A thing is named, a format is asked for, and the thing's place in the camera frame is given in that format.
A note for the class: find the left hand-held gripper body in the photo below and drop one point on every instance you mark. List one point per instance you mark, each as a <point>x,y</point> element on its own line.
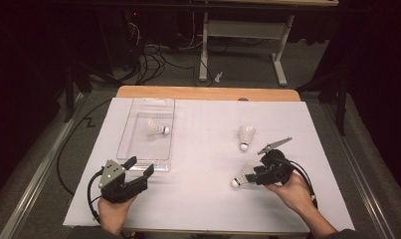
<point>111,174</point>

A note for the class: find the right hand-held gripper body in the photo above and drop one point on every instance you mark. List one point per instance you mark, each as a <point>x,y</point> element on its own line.
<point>276,167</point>

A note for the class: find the white feather shuttlecock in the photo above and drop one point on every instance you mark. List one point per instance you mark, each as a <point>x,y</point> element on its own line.
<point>155,126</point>
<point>236,182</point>
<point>246,134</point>

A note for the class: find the clear plastic container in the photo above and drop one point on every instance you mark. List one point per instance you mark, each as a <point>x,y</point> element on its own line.
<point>145,149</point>

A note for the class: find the person's right hand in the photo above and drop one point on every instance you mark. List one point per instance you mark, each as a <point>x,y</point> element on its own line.
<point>296,194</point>

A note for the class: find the person's left hand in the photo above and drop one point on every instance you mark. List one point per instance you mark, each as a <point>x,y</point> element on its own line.
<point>113,215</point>

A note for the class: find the black tripod stand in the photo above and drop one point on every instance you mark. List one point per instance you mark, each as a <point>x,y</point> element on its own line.
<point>341,106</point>
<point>69,93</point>

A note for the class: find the small white floor object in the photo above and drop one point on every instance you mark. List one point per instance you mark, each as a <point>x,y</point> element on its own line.
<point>218,77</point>

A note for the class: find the black device with red light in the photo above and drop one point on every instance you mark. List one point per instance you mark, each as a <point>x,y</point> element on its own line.
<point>135,20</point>

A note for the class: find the metal floor rail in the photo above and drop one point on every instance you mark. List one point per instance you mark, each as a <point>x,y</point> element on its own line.
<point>360,186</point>
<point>39,172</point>

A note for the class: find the white metal desk frame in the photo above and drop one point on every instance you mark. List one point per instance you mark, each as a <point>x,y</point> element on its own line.
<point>244,29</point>

